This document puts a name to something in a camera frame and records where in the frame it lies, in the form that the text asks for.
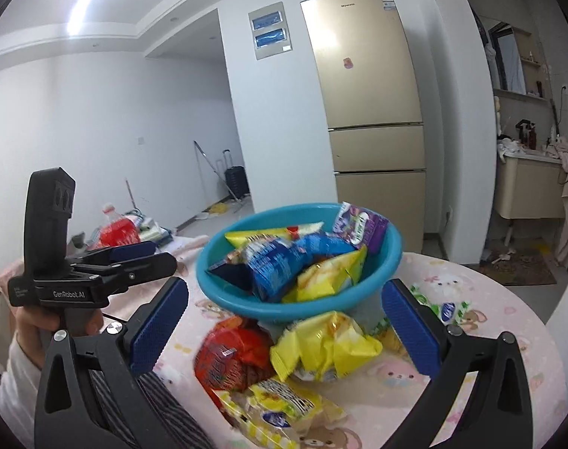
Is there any purple snack box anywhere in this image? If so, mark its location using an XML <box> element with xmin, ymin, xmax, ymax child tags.
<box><xmin>332</xmin><ymin>202</ymin><xmax>390</xmax><ymax>256</ymax></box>

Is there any blue plastic basin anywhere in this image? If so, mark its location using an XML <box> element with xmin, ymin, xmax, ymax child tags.
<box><xmin>195</xmin><ymin>202</ymin><xmax>403</xmax><ymax>324</ymax></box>

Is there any grey wall electrical panel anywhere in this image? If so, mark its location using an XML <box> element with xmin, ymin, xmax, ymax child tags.
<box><xmin>248</xmin><ymin>1</ymin><xmax>294</xmax><ymax>61</ymax></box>

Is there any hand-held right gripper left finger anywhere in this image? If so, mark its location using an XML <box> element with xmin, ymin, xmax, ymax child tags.
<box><xmin>34</xmin><ymin>277</ymin><xmax>191</xmax><ymax>449</ymax></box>

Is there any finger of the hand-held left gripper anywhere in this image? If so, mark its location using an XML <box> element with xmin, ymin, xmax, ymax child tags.
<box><xmin>68</xmin><ymin>241</ymin><xmax>158</xmax><ymax>268</ymax></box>
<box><xmin>73</xmin><ymin>253</ymin><xmax>178</xmax><ymax>291</ymax></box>

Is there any pink cartoon tablecloth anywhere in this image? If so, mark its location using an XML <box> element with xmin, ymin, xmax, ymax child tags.
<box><xmin>0</xmin><ymin>236</ymin><xmax>558</xmax><ymax>449</ymax></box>

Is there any wooden mirror cabinet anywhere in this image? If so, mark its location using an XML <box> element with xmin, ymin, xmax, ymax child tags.
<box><xmin>492</xmin><ymin>21</ymin><xmax>547</xmax><ymax>97</ymax></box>

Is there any dark blue snack bag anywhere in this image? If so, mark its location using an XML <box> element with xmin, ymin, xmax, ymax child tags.
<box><xmin>208</xmin><ymin>256</ymin><xmax>254</xmax><ymax>287</ymax></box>

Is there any red soda bottle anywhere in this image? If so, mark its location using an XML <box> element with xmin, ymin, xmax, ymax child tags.
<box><xmin>97</xmin><ymin>202</ymin><xmax>142</xmax><ymax>248</ymax></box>

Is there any leaning metal pole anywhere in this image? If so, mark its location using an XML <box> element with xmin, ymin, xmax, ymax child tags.
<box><xmin>193</xmin><ymin>140</ymin><xmax>247</xmax><ymax>207</ymax></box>

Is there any dark suitcase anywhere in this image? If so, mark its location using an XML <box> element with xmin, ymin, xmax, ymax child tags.
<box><xmin>223</xmin><ymin>149</ymin><xmax>250</xmax><ymax>197</ymax></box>

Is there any stack of papers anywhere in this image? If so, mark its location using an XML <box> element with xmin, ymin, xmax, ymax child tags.
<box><xmin>134</xmin><ymin>215</ymin><xmax>175</xmax><ymax>246</ymax></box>

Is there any large yellow potato chip bag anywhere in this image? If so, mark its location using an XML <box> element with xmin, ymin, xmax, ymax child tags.
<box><xmin>270</xmin><ymin>311</ymin><xmax>383</xmax><ymax>382</ymax></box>

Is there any green striped clear snack bag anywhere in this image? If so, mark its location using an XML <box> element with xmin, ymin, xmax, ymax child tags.
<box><xmin>408</xmin><ymin>283</ymin><xmax>483</xmax><ymax>329</ymax></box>

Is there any yellow striped clear snack bag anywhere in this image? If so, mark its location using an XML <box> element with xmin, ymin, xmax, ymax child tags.
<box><xmin>214</xmin><ymin>376</ymin><xmax>348</xmax><ymax>449</ymax></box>

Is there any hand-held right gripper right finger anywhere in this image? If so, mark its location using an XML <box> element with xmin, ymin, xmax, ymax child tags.
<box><xmin>382</xmin><ymin>278</ymin><xmax>534</xmax><ymax>449</ymax></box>

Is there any red snack bag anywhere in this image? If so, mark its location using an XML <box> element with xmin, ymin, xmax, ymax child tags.
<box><xmin>193</xmin><ymin>315</ymin><xmax>278</xmax><ymax>391</ymax></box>

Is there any gold refrigerator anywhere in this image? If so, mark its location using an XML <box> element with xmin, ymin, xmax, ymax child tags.
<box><xmin>299</xmin><ymin>0</ymin><xmax>427</xmax><ymax>253</ymax></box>

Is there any brown floor mat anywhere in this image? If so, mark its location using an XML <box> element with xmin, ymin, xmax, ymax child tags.
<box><xmin>480</xmin><ymin>248</ymin><xmax>558</xmax><ymax>286</ymax></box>

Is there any dark pump bottle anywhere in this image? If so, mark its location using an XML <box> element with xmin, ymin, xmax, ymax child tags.
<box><xmin>515</xmin><ymin>119</ymin><xmax>537</xmax><ymax>148</ymax></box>

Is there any beige vanity cabinet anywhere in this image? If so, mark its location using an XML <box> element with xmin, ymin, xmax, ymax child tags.
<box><xmin>494</xmin><ymin>150</ymin><xmax>568</xmax><ymax>220</ymax></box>

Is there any person's left hand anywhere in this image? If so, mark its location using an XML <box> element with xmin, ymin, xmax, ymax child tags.
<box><xmin>13</xmin><ymin>308</ymin><xmax>104</xmax><ymax>368</ymax></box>

